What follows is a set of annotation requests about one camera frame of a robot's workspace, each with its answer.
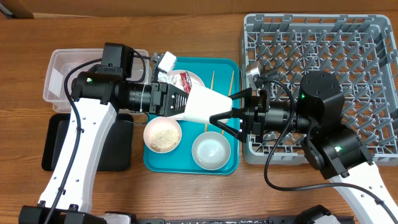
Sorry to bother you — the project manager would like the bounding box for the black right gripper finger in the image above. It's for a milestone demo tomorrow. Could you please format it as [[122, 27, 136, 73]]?
[[209, 108, 249, 139], [229, 88, 252, 100]]

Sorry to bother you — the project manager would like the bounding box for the red snack wrapper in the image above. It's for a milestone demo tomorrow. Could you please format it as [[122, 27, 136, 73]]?
[[180, 71, 192, 93]]

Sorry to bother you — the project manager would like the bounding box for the pink bowl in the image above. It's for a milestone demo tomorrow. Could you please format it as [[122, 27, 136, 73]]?
[[143, 117, 182, 154]]

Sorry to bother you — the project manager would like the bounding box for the white paper cup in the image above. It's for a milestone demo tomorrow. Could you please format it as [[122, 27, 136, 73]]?
[[183, 84, 233, 124]]

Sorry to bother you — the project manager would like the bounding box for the pile of rice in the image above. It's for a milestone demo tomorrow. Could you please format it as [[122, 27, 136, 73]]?
[[150, 129, 180, 152]]

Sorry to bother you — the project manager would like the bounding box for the grey bowl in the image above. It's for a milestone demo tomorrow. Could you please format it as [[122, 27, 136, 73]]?
[[192, 131, 231, 170]]

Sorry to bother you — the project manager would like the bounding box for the white tissue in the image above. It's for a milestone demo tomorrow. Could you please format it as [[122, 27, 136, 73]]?
[[157, 72, 185, 91]]

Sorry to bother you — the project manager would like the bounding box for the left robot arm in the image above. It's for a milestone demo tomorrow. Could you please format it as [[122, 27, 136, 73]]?
[[18, 42, 188, 224]]

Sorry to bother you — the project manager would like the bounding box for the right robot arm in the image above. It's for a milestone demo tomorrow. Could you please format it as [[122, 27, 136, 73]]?
[[209, 69, 397, 223]]

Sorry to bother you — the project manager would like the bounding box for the grey dishwasher rack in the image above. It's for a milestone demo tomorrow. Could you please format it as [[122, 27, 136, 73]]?
[[239, 14, 397, 166]]

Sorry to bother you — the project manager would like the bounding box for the right wooden chopstick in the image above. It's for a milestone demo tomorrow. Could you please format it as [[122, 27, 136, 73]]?
[[221, 70, 234, 136]]

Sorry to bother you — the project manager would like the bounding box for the teal plastic tray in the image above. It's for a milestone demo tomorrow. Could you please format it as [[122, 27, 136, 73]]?
[[143, 57, 239, 175]]

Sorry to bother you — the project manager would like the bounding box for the white round plate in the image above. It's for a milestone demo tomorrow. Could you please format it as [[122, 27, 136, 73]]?
[[157, 69, 206, 121]]

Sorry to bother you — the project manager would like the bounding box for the black tray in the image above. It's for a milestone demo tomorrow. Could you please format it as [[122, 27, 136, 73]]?
[[41, 113, 134, 171]]

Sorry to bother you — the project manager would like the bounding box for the clear plastic bin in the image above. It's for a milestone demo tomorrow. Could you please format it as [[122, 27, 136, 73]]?
[[43, 49, 152, 113]]

